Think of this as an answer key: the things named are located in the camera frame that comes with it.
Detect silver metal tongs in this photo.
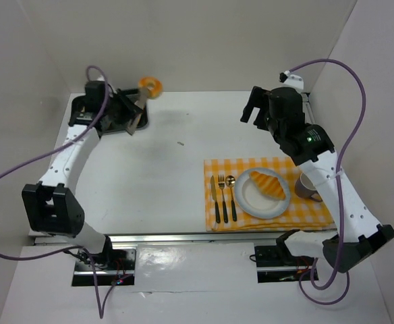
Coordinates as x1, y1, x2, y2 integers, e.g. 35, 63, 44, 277
126, 89, 149, 136

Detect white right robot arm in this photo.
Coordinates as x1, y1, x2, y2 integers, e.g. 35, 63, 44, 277
240, 86, 394, 273

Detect yellow white checkered cloth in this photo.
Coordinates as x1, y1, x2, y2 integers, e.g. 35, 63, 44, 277
204, 157, 335, 232

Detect ring donut bread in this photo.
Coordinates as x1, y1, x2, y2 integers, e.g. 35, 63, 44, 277
138, 76, 163, 99

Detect gold black handled spoon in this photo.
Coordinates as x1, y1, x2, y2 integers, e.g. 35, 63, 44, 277
225, 175, 237, 222

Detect black baking tray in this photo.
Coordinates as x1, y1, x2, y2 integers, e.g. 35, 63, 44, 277
68, 81, 148, 136

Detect black handled fork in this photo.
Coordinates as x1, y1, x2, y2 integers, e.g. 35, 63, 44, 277
218, 174, 228, 223

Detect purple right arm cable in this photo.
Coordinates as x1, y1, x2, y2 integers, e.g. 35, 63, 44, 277
284, 58, 367, 305

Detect striped triangular bread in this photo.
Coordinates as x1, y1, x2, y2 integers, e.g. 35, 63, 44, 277
249, 171, 286, 200

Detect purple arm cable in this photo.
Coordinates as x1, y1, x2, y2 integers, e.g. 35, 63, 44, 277
284, 58, 367, 305
0, 65, 111, 319

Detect black handled knife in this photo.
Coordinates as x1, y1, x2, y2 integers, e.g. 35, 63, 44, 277
210, 175, 221, 223

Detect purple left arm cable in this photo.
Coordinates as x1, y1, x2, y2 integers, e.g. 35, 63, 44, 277
0, 65, 111, 319

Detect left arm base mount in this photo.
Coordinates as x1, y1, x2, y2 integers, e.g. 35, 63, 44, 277
67, 248, 137, 287

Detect aluminium rail front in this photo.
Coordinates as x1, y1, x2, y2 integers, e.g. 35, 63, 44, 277
31, 231, 336, 246

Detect aluminium rail right side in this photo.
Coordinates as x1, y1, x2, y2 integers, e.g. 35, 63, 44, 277
301, 92, 315, 124

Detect white round plate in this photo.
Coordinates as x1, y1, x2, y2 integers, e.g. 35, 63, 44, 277
234, 167, 291, 219

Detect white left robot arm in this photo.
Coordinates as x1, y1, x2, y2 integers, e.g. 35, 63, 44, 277
22, 79, 149, 265

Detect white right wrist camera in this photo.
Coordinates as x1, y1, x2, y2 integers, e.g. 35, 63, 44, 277
279, 70, 304, 92

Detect aluminium rail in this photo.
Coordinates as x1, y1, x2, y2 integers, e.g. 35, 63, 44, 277
31, 231, 336, 246
301, 92, 315, 124

